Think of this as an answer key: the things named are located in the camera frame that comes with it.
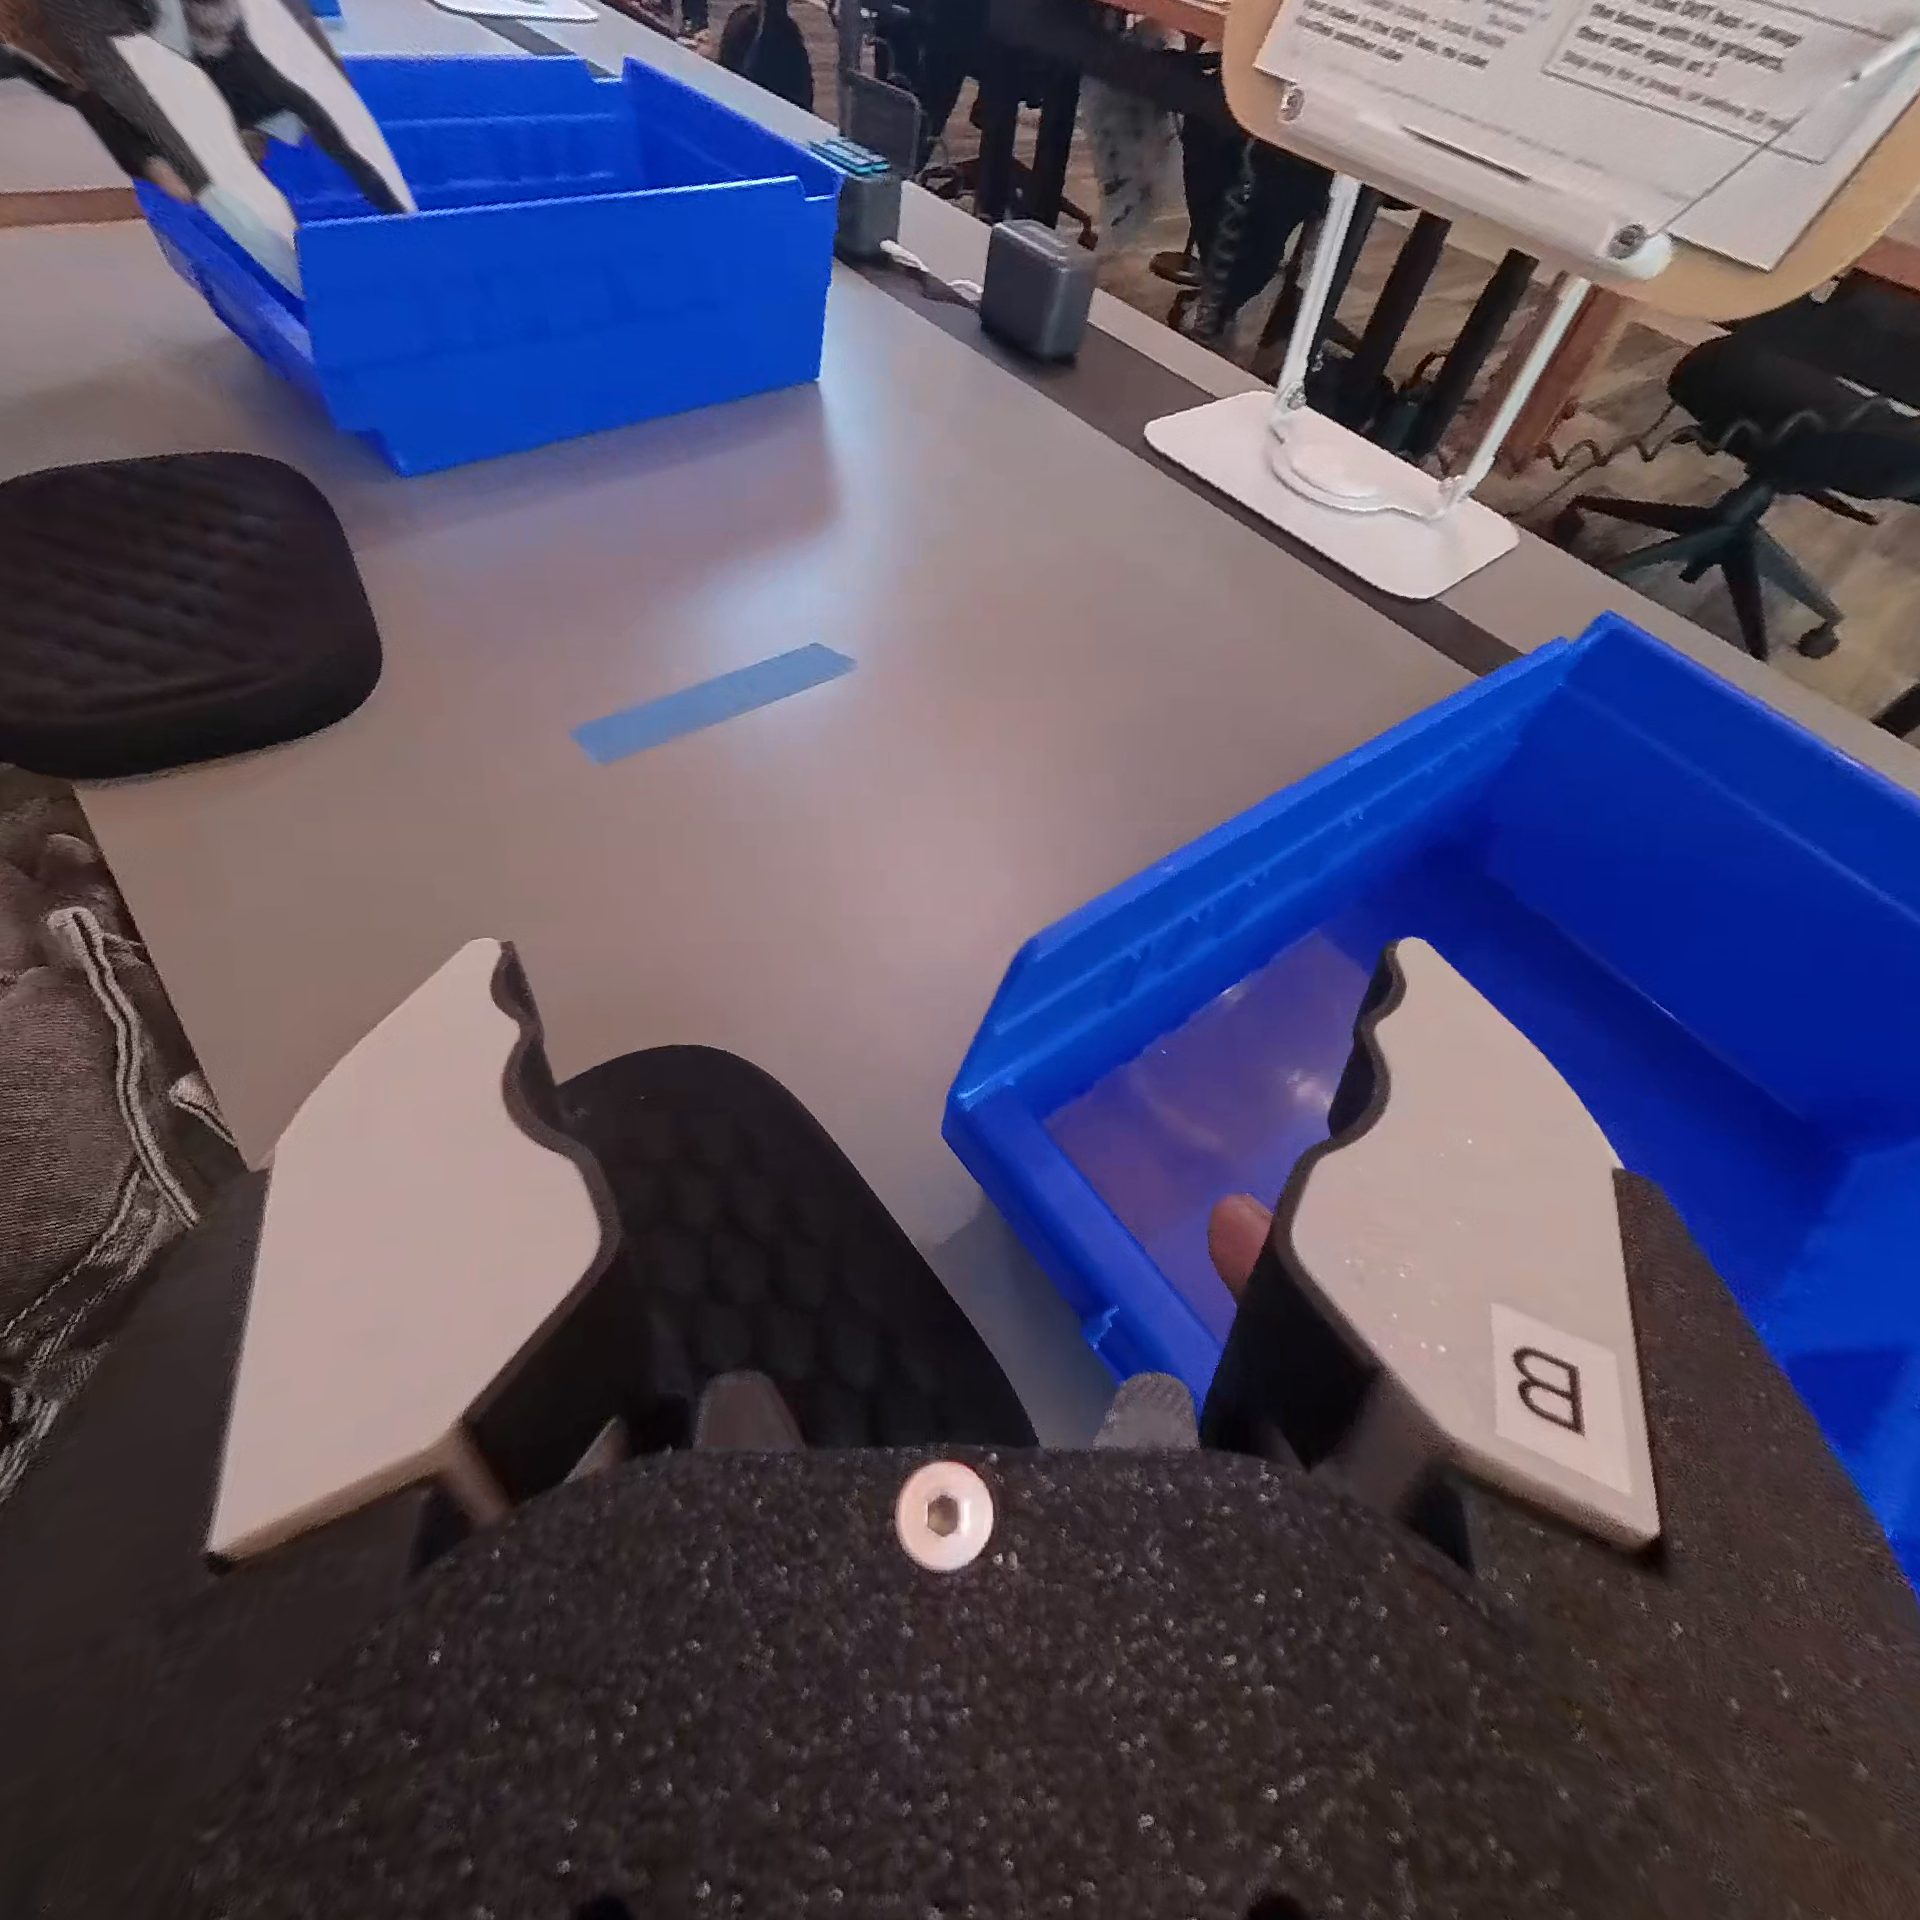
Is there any blue tape strip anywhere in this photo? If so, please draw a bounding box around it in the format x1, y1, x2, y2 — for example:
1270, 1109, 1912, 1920
574, 638, 858, 763

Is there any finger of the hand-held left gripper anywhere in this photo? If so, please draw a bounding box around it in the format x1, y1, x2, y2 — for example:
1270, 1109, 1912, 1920
14, 26, 307, 299
184, 0, 419, 224

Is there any printed sign board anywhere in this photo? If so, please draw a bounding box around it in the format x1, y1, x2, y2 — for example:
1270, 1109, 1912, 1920
1225, 0, 1920, 327

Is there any black textured armrest pad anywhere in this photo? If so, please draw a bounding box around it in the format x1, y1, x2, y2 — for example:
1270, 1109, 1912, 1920
492, 1046, 1038, 1470
0, 453, 382, 787

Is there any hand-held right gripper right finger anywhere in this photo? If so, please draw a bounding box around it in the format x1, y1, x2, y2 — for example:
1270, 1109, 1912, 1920
1205, 938, 1667, 1556

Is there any blue plastic bin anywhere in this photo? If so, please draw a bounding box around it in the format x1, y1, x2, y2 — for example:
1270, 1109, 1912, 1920
943, 618, 1920, 1578
137, 57, 841, 478

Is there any black swivel chair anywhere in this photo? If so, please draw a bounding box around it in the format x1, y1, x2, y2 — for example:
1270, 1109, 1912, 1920
1565, 290, 1920, 658

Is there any black power unit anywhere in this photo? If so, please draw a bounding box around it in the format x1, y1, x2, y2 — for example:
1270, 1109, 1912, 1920
981, 224, 1101, 368
811, 140, 911, 267

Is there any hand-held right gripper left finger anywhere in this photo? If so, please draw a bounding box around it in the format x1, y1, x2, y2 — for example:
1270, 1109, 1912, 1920
206, 938, 628, 1571

